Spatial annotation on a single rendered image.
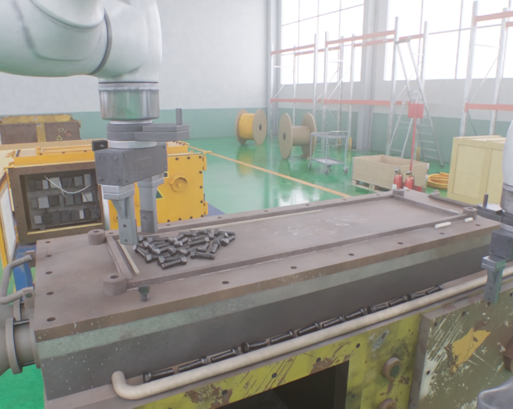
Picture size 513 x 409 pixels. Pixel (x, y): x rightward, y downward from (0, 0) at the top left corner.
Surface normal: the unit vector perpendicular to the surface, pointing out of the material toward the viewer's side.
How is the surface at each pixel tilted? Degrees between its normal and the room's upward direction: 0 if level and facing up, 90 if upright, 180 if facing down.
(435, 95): 90
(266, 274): 0
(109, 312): 0
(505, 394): 15
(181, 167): 90
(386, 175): 90
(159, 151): 90
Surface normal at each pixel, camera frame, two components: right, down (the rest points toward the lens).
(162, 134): 0.08, 0.26
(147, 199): -0.30, 0.25
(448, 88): -0.88, 0.12
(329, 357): 0.46, 0.23
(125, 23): 0.80, -0.04
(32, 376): 0.00, -0.97
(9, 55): 0.39, 0.86
